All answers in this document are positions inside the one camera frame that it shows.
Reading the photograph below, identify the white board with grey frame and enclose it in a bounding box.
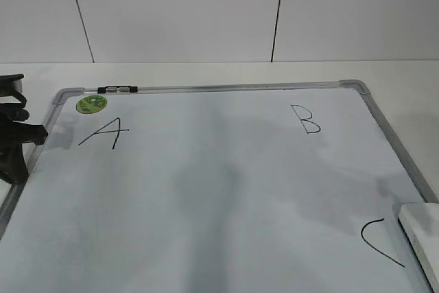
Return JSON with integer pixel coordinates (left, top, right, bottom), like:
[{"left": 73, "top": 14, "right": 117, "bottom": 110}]
[{"left": 1, "top": 80, "right": 437, "bottom": 292}]

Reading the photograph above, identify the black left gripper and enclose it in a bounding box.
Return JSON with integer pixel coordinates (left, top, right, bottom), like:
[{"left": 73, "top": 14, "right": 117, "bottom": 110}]
[{"left": 1, "top": 74, "right": 47, "bottom": 183}]

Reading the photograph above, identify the white rectangular board eraser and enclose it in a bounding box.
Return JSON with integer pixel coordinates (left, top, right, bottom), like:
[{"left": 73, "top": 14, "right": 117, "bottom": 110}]
[{"left": 392, "top": 202, "right": 438, "bottom": 292}]

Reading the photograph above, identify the round green magnet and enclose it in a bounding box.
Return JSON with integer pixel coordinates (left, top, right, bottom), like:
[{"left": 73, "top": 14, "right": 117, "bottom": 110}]
[{"left": 75, "top": 95, "right": 108, "bottom": 115}]

